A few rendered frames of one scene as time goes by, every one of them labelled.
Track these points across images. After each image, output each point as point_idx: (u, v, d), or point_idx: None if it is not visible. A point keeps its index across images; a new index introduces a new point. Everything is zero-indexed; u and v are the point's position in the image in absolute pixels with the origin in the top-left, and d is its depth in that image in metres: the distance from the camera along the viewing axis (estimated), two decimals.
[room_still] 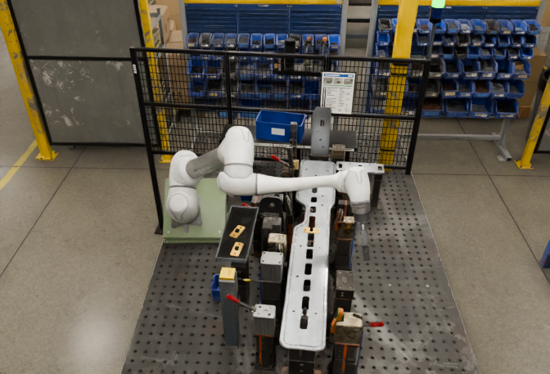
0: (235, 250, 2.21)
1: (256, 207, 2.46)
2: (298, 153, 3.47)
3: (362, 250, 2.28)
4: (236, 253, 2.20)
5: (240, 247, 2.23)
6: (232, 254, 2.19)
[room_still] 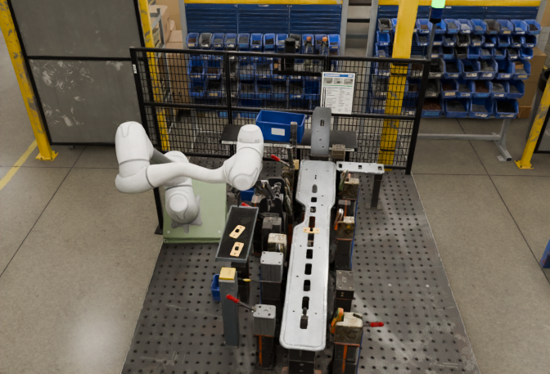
0: (235, 250, 2.21)
1: (256, 207, 2.46)
2: (298, 153, 3.47)
3: (268, 203, 2.17)
4: (236, 253, 2.20)
5: (240, 247, 2.23)
6: (232, 254, 2.19)
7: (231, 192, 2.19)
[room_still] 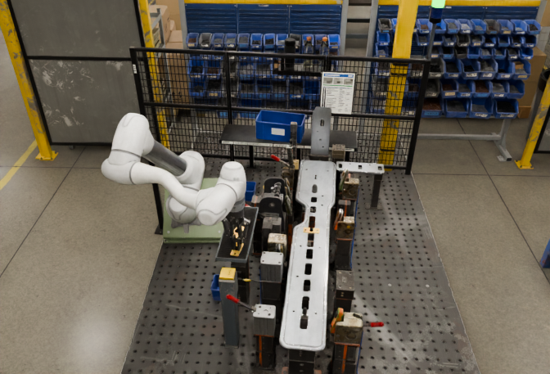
0: (235, 250, 2.21)
1: (256, 207, 2.46)
2: (298, 153, 3.47)
3: (238, 241, 2.18)
4: (236, 253, 2.20)
5: (240, 247, 2.23)
6: (232, 254, 2.19)
7: (227, 236, 2.17)
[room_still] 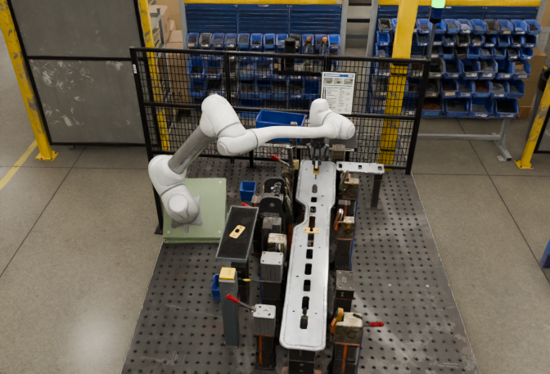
0: (315, 170, 2.91)
1: (256, 207, 2.46)
2: (298, 153, 3.47)
3: (318, 163, 2.87)
4: (317, 173, 2.89)
5: (317, 168, 2.93)
6: (314, 173, 2.89)
7: (310, 159, 2.87)
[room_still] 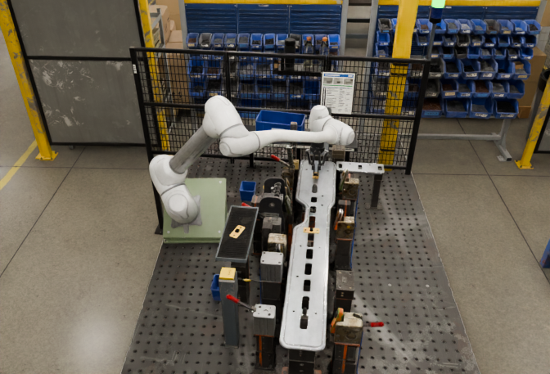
0: (314, 175, 2.94)
1: (256, 207, 2.46)
2: (298, 153, 3.47)
3: (318, 168, 2.90)
4: (316, 177, 2.92)
5: (317, 174, 2.96)
6: (314, 177, 2.91)
7: (309, 164, 2.89)
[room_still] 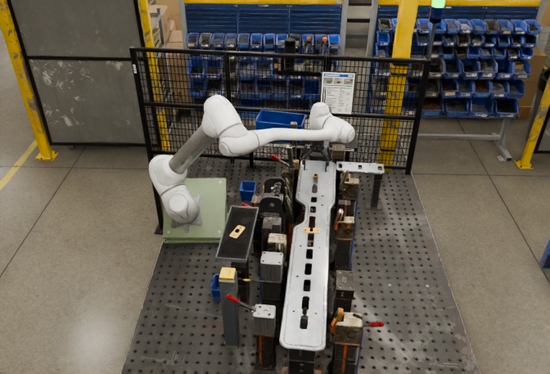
0: (314, 175, 2.94)
1: (256, 207, 2.46)
2: (298, 153, 3.47)
3: (326, 164, 2.88)
4: (316, 176, 2.92)
5: (317, 175, 2.95)
6: (313, 176, 2.91)
7: (299, 159, 2.88)
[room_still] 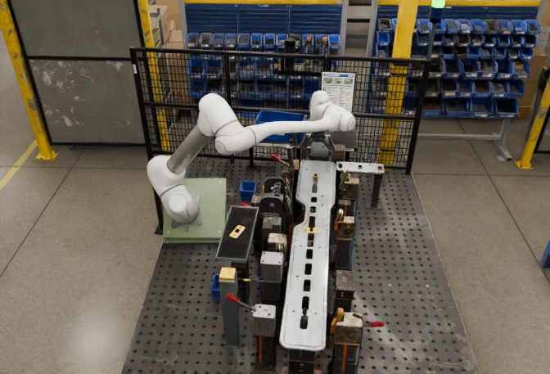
0: (314, 175, 2.94)
1: (256, 207, 2.46)
2: (298, 153, 3.47)
3: (330, 153, 2.83)
4: (316, 176, 2.92)
5: (317, 175, 2.95)
6: (313, 176, 2.91)
7: (299, 148, 2.83)
